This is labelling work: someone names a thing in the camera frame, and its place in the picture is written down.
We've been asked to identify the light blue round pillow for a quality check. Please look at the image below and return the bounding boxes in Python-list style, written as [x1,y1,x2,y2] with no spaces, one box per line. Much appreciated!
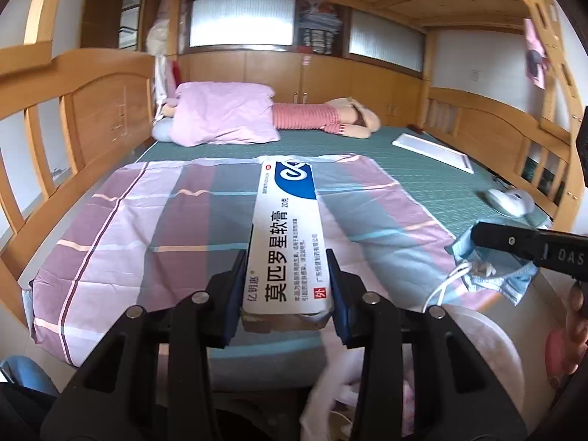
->
[151,118,173,142]

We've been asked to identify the right hand of person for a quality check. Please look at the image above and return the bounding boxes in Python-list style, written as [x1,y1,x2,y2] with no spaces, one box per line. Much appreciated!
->
[562,284,587,374]

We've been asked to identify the blue surgical face mask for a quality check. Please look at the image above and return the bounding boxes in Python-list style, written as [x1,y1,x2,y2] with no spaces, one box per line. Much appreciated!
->
[420,227,538,313]

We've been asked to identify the plaid purple pink bedsheet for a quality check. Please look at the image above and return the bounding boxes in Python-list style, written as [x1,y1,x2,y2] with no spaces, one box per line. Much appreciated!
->
[28,154,455,366]

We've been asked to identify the white blue ointment box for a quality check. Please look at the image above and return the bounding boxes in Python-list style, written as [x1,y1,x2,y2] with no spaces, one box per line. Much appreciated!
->
[242,159,332,316]

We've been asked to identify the wooden bed frame railing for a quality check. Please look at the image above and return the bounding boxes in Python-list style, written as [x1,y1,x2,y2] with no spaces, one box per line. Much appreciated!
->
[1,0,154,325]

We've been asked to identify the green quilted mattress cover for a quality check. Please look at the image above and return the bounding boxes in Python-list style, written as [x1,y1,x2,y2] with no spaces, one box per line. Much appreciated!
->
[137,128,516,236]

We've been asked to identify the white flat board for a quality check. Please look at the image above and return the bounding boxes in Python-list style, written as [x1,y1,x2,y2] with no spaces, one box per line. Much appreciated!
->
[392,133,474,174]

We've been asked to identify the white computer mouse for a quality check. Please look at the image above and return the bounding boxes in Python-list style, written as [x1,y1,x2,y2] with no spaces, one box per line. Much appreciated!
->
[484,189,535,218]

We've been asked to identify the wooden wall cabinets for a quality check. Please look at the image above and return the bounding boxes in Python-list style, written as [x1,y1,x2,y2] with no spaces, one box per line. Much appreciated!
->
[82,0,588,139]

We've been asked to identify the red striped plush doll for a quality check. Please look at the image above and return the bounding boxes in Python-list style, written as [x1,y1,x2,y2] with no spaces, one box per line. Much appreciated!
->
[272,97,381,139]

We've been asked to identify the pink pillow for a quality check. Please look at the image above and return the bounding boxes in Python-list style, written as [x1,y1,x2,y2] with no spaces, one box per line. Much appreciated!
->
[168,82,279,147]

